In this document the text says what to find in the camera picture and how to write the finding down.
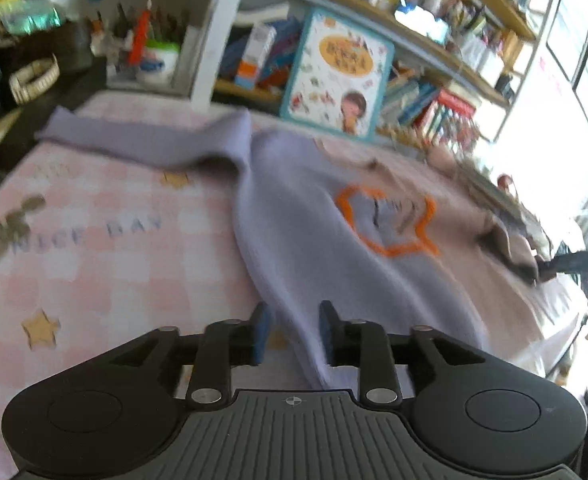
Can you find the wooden bookshelf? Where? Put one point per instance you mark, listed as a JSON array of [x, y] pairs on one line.
[[424, 25]]

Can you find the purple and pink sweater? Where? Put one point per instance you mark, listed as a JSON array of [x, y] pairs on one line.
[[299, 210]]

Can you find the row of colourful books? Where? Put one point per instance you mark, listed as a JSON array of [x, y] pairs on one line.
[[431, 110]]

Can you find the white pen cup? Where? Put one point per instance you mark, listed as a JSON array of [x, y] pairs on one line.
[[158, 62]]

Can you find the pink checkered table mat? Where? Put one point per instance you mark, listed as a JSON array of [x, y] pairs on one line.
[[99, 260]]

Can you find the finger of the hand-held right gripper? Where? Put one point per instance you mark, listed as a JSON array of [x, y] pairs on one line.
[[561, 264]]

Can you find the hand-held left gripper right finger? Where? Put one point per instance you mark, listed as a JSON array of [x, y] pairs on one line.
[[328, 332]]

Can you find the iridescent foil bag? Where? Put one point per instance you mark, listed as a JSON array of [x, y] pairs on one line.
[[16, 15]]

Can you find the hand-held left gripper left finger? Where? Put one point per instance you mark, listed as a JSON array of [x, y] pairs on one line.
[[262, 332]]

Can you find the teal children's picture book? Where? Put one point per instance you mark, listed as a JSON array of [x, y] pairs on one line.
[[336, 70]]

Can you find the white and orange carton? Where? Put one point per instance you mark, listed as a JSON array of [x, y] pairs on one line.
[[254, 57]]

